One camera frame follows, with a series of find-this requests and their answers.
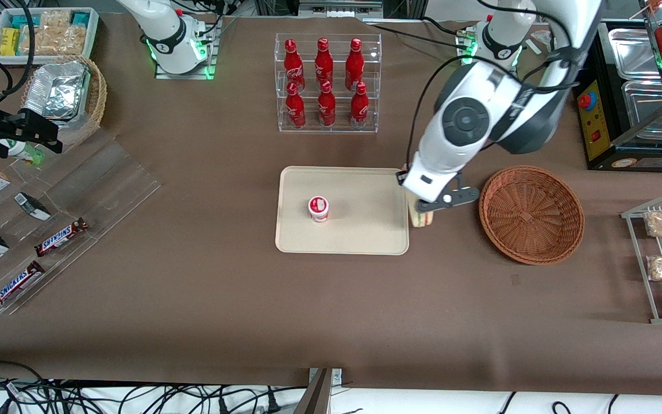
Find large bag of crackers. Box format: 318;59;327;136
20;24;88;57

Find red white yogurt cup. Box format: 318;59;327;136
307;195;330;223

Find red cola bottle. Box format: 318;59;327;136
283;39;306;93
317;80;336;128
350;82;370;129
314;37;334;87
285;82;307;129
345;38;364;91

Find clear acrylic display stand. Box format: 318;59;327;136
0;128;163;316

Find brown wicker basket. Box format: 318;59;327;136
479;165;586;266

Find aluminium frame profile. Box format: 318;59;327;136
298;0;385;14

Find metal mounting bracket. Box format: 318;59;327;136
294;368;344;414

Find stack of foil containers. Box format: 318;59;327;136
23;60;91;121

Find triangle sandwich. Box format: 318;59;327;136
408;193;436;228

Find light wicker basket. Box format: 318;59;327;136
20;55;108;148

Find white plastic bin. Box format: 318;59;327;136
0;7;101;65

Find yellow snack pack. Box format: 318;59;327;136
0;28;21;57

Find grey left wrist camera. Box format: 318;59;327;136
415;175;480;214

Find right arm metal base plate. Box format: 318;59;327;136
155;16;222;80

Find Snickers chocolate bar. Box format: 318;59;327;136
34;217;89;258
0;260;46;311

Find grey wire rack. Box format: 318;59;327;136
621;191;662;325

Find black table cable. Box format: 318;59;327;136
365;16;471;50

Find tangle of black cables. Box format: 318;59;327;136
0;360;309;414

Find clear acrylic bottle rack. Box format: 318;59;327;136
275;33;382;134

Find green white small bottle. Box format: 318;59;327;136
6;140;45;167

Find beige plastic tray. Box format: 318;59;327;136
275;166;410;256

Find small bag of crackers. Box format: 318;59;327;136
40;10;73;29

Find steel warmer pan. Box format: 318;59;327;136
621;80;662;136
607;28;662;82

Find black food warmer appliance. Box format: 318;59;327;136
574;0;662;172

